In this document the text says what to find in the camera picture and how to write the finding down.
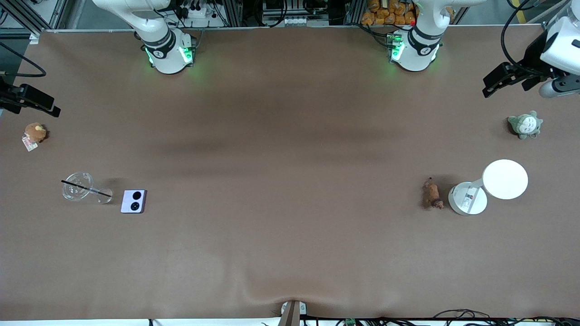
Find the lilac flip phone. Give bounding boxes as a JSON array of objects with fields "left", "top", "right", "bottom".
[{"left": 121, "top": 189, "right": 147, "bottom": 214}]

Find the small brown lion statue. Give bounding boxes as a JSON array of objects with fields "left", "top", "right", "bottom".
[{"left": 423, "top": 177, "right": 445, "bottom": 210}]

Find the brown plush toy with tag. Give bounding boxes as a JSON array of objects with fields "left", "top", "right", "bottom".
[{"left": 22, "top": 123, "right": 48, "bottom": 152}]

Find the grey-green plush toy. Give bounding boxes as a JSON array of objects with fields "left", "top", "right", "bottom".
[{"left": 507, "top": 110, "right": 543, "bottom": 140}]

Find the clear plastic cup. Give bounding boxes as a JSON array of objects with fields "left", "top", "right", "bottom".
[{"left": 62, "top": 172, "right": 113, "bottom": 204}]

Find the black drinking straw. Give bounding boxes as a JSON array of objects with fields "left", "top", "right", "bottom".
[{"left": 61, "top": 180, "right": 112, "bottom": 197}]

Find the white round desk lamp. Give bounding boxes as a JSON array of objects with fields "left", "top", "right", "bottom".
[{"left": 448, "top": 159, "right": 529, "bottom": 216}]

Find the orange plush toy pile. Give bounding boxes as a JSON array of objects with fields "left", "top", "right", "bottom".
[{"left": 361, "top": 0, "right": 415, "bottom": 26}]

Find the white power strip with plugs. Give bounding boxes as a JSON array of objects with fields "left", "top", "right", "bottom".
[{"left": 177, "top": 0, "right": 213, "bottom": 19}]

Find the white socket strip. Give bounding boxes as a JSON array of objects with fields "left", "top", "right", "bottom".
[{"left": 277, "top": 16, "right": 314, "bottom": 27}]

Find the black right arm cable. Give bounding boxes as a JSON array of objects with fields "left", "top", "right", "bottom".
[{"left": 0, "top": 42, "right": 47, "bottom": 77}]

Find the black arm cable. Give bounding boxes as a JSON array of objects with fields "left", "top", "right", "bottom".
[
  {"left": 500, "top": 0, "right": 551, "bottom": 75},
  {"left": 0, "top": 42, "right": 47, "bottom": 77}
]

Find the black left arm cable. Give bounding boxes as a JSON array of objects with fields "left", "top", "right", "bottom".
[{"left": 500, "top": 0, "right": 551, "bottom": 75}]

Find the table edge clamp bracket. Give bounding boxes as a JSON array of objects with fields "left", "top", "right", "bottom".
[{"left": 278, "top": 300, "right": 307, "bottom": 326}]

